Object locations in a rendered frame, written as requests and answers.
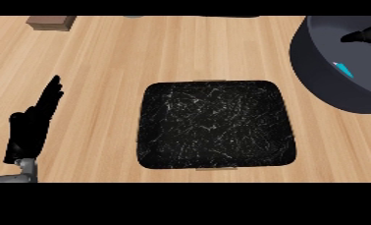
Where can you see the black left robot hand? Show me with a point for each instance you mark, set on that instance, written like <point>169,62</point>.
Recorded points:
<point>30,127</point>

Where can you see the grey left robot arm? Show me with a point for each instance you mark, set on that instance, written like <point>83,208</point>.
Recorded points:
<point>27,171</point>

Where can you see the dark grey pot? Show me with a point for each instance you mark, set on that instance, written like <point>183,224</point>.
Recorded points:
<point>314,71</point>

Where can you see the pale grey object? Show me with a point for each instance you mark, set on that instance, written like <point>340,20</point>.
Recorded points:
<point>134,16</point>

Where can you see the cyan cupcake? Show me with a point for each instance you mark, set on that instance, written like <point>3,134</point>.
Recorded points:
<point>345,68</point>

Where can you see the brown wooden block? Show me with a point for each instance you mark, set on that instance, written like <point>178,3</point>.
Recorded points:
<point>50,22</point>

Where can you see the black speckled square tray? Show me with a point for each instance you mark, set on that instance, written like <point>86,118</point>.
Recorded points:
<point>215,125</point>

